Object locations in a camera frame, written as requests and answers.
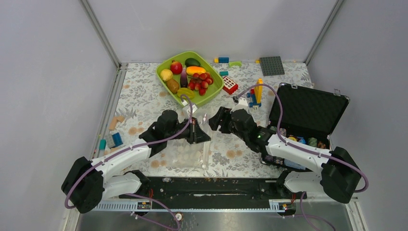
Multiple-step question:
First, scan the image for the yellow orange mango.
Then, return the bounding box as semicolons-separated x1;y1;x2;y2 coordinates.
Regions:
186;66;206;76

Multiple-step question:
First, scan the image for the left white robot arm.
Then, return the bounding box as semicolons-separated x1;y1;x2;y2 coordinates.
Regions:
61;110;211;214

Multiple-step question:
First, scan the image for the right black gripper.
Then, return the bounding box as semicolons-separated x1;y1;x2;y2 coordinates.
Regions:
207;106;248;142

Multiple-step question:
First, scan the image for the teal small brick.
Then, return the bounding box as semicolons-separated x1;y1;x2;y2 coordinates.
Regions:
219;71;229;76

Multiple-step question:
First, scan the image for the yellow green starfruit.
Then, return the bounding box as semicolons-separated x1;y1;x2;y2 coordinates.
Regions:
177;88;195;99

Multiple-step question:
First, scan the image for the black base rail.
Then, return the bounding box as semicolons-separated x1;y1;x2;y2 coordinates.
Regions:
133;170;301;210

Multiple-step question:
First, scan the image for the clear zip top bag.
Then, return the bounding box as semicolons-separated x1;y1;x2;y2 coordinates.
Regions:
166;108;213;170

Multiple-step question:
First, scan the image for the black open case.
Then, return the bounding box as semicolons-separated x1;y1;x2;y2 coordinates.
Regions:
260;83;350;171

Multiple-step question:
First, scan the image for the L-shaped wooden block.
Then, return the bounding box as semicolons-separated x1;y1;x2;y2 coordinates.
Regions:
108;115;125;131

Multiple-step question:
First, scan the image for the teal block at rail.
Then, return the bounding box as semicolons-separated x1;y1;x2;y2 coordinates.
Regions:
98;139;106;150

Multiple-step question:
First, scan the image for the red strawberry bunch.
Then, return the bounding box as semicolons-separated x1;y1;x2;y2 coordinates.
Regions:
187;72;214;96

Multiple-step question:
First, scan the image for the yellow blue brick tower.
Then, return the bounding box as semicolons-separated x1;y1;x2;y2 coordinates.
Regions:
246;86;262;109

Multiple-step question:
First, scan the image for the red white window brick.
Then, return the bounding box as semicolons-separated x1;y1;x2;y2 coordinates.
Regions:
223;76;239;95

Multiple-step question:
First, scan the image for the blue yellow brick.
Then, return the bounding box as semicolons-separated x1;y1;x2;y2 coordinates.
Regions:
214;57;230;63

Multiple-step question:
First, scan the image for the grey building baseplate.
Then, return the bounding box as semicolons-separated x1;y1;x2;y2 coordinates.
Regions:
259;56;285;76

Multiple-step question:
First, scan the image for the green plastic tray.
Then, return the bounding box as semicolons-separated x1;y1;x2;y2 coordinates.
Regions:
156;51;224;107

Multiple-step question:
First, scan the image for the dark green avocado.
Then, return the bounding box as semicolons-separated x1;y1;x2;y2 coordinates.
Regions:
185;58;201;67

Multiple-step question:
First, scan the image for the blue building brick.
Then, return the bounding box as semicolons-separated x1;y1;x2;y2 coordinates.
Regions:
112;132;123;147

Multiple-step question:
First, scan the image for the long wooden block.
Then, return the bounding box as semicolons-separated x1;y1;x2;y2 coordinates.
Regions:
103;147;120;156

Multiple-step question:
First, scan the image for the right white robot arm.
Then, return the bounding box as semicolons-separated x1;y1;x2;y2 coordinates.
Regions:
208;98;369;204

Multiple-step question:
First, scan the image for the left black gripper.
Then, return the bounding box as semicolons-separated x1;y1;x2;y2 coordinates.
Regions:
166;117;211;144

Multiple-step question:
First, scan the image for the green arch brick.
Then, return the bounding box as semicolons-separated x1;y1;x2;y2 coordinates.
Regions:
229;61;242;68

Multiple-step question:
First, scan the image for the yellow lemon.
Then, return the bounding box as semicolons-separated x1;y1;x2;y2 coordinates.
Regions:
159;69;173;82

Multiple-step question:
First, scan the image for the purple eggplant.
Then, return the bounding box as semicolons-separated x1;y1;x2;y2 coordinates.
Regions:
179;68;188;88

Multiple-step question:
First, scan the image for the grey building brick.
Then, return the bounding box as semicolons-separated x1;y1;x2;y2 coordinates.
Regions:
104;134;115;148

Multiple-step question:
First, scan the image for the red pomegranate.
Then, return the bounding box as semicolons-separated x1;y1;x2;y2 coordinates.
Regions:
170;60;183;75

